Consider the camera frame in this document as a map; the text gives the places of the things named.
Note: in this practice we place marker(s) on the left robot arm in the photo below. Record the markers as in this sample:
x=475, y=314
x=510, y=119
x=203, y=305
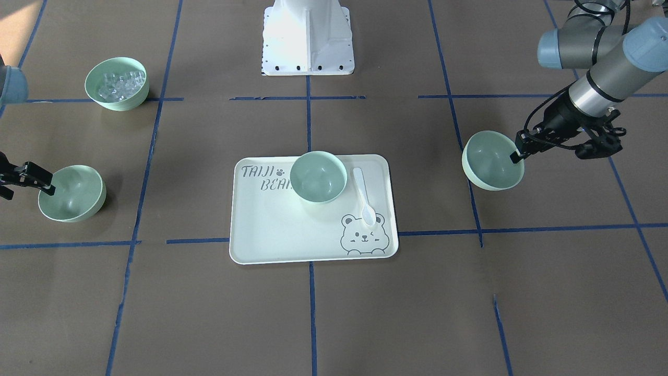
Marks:
x=619, y=60

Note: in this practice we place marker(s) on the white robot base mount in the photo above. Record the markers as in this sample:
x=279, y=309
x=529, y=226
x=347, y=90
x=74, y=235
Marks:
x=307, y=38

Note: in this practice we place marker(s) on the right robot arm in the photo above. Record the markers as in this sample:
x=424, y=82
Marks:
x=15, y=91

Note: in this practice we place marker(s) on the pale green bear tray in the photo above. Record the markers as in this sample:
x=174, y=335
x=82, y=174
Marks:
x=270, y=223

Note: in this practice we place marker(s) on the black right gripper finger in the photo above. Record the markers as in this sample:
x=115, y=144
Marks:
x=48, y=190

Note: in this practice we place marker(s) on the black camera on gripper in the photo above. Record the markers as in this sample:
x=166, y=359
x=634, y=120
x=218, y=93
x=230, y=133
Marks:
x=605, y=140

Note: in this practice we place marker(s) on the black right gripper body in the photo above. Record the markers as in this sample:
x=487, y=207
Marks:
x=27, y=173

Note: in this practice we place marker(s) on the green bowl on tray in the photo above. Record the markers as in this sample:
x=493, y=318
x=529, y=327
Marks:
x=318, y=177

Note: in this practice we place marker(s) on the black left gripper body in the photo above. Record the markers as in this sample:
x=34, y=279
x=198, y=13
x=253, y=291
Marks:
x=560, y=118

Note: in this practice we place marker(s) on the white plastic spoon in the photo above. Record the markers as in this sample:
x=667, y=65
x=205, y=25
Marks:
x=368, y=213

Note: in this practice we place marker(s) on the green bowl with ice cubes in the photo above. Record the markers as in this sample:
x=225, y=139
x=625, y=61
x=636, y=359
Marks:
x=119, y=84

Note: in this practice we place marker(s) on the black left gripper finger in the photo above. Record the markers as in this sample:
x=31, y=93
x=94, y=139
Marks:
x=516, y=157

